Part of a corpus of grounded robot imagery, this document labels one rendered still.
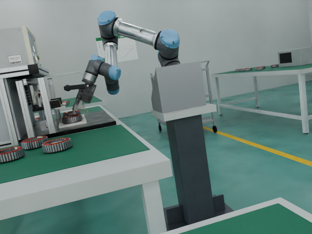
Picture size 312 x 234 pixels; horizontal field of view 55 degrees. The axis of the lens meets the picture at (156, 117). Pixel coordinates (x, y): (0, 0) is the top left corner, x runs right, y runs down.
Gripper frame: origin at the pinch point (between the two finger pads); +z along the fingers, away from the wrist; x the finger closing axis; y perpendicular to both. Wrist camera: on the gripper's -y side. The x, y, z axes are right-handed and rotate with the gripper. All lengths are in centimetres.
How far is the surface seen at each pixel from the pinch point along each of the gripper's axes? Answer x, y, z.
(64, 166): -80, 1, 9
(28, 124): -19.7, -17.8, 10.6
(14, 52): -8.1, -37.1, -19.5
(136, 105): 532, 153, -21
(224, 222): -136, 23, -5
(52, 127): -19.7, -6.9, 8.6
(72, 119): -4.9, 1.5, 2.9
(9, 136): -20.7, -23.8, 19.1
